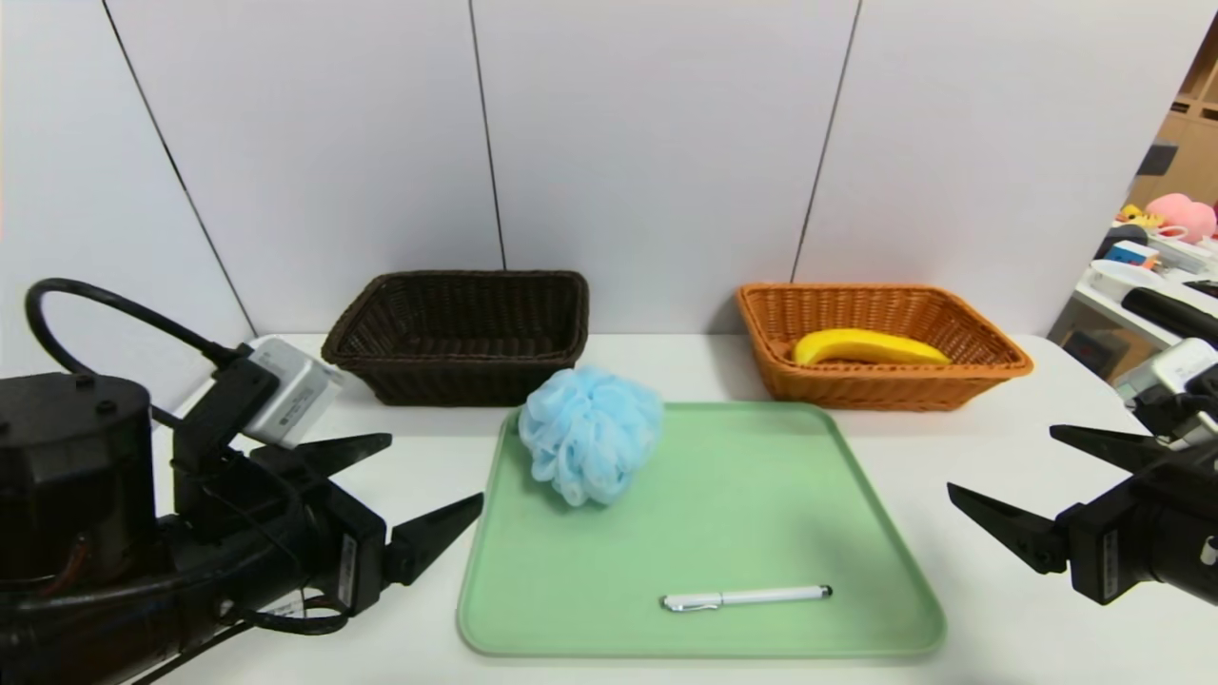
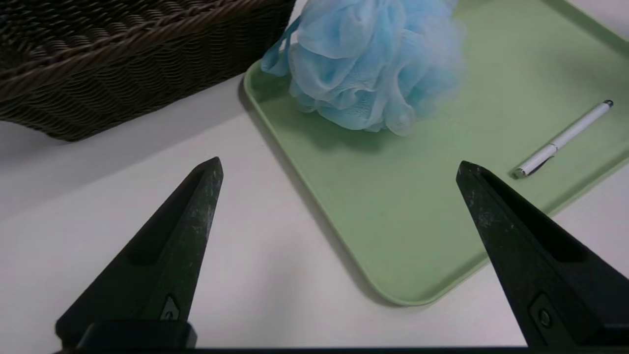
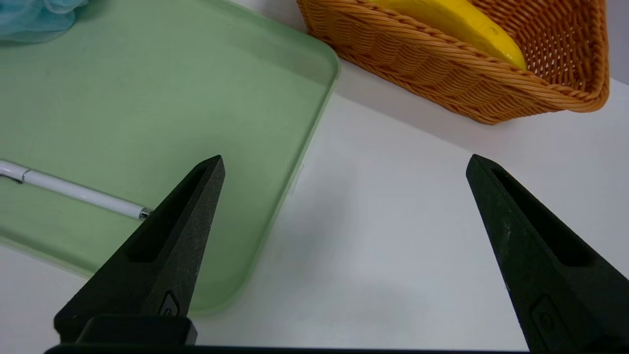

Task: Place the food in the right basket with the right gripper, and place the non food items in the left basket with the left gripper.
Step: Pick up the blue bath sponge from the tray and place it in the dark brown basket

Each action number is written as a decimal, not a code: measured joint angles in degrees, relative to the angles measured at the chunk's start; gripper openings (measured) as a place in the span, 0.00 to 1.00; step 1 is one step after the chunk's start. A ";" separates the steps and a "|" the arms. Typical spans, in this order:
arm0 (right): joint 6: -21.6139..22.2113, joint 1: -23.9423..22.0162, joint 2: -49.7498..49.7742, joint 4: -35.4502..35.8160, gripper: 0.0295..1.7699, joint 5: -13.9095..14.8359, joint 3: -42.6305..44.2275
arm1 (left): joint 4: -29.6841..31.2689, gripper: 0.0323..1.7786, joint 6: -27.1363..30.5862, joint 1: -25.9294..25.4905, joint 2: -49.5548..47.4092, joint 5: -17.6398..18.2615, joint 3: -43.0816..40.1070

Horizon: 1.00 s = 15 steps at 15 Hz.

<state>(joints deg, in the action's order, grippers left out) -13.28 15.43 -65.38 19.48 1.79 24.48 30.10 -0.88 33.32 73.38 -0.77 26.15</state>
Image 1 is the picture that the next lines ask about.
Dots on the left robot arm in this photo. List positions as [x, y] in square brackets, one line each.
[67, 476]

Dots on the white side table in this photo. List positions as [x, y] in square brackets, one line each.
[1113, 314]

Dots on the dark brown wicker basket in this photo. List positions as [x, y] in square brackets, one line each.
[457, 381]

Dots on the light green plastic tray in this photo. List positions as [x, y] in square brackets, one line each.
[723, 533]

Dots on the small blue white box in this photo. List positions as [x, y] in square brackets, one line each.
[1130, 255]

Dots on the white bowl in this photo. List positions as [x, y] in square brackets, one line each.
[1123, 279]

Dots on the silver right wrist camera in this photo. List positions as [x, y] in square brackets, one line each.
[1175, 366]

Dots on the light blue bath loofah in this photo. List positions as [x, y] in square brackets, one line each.
[590, 438]

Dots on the dark grey hanging sign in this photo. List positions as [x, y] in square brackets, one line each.
[1153, 160]

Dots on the white pen with clip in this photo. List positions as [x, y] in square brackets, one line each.
[761, 597]

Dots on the brown cardboard box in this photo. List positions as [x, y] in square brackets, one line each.
[1094, 354]

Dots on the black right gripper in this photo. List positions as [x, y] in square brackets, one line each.
[1104, 552]

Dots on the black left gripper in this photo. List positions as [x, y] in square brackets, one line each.
[350, 561]

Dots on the pink plush toy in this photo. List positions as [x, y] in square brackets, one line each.
[1180, 217]

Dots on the wooden shelf unit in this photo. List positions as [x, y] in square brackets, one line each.
[1194, 162]

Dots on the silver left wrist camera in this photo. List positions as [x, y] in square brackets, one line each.
[295, 390]

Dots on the black cylinder roll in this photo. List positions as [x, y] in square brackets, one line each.
[1175, 316]

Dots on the yellow banana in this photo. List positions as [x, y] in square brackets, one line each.
[866, 347]

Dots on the yellow toy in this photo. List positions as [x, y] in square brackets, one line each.
[1137, 217]

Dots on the orange wicker basket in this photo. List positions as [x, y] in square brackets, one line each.
[856, 385]

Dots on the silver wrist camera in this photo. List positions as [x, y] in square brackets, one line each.
[295, 390]
[1175, 366]

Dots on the dark grey cloth bundle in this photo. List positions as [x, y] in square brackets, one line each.
[1118, 240]

